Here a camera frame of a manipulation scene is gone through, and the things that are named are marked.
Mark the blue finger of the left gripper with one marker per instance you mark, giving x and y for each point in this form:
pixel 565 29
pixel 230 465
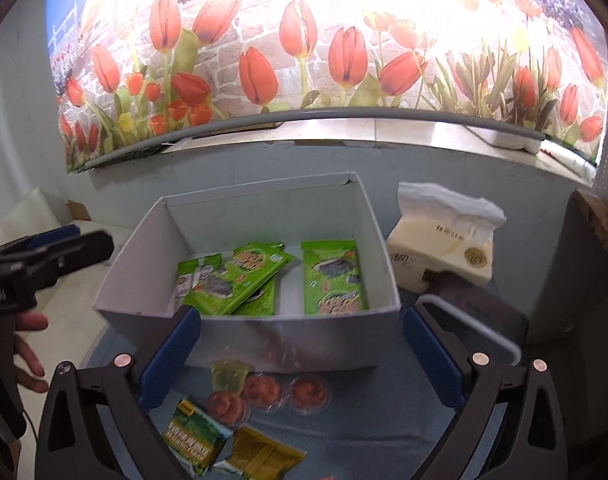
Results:
pixel 53 236

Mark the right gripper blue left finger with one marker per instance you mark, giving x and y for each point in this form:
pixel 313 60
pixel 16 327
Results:
pixel 161 358

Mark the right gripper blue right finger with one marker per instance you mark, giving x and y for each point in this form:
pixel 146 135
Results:
pixel 445 377

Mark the small green snack packet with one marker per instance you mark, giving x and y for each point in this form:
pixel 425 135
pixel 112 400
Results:
pixel 195 438

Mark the large green seaweed snack bag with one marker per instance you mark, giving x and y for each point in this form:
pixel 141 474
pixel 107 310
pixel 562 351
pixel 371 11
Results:
pixel 332 278

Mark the left hand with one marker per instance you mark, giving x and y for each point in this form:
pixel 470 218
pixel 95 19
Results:
pixel 33 378

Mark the green seaweed bag in box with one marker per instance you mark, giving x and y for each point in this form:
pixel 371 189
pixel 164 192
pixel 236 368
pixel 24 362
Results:
pixel 262 302
pixel 191 272
pixel 249 267

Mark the cream leather sofa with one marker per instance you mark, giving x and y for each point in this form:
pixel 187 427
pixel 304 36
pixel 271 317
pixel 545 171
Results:
pixel 34 279

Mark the black white digital clock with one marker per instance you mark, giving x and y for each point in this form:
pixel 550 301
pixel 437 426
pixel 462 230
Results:
pixel 477 316

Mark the red jelly cup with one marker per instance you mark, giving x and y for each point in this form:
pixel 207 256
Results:
pixel 309 393
pixel 262 391
pixel 227 408

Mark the cream tissue pack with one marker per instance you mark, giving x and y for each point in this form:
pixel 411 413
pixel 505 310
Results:
pixel 439 231

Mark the yellow snack packet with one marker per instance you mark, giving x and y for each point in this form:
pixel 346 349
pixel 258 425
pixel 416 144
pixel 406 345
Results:
pixel 254 455

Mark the wooden side shelf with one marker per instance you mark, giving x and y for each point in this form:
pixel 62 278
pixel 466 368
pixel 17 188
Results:
pixel 594 210

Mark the tulip window poster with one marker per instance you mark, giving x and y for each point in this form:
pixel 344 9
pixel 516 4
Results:
pixel 128 71

